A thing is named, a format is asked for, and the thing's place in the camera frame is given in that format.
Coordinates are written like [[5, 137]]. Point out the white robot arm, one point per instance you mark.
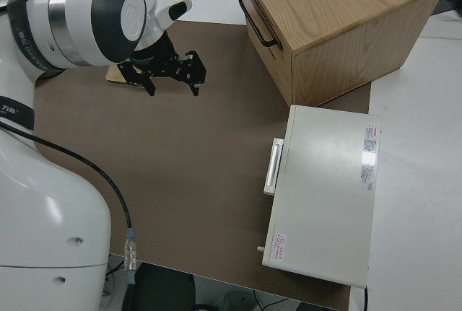
[[47, 199]]

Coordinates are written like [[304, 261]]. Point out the white text label sticker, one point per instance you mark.
[[369, 156]]

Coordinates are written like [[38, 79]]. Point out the brown table mat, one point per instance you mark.
[[180, 166]]

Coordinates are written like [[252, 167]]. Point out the white oven appliance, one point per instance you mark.
[[325, 195]]

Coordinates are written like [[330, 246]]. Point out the red warning sticker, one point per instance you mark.
[[280, 246]]

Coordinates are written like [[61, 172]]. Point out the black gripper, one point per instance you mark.
[[162, 62]]

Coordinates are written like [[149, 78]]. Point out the wooden drawer cabinet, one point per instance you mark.
[[343, 18]]

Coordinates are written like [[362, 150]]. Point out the black chair under table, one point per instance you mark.
[[162, 289]]

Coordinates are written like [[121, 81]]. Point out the small wooden block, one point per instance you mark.
[[114, 74]]

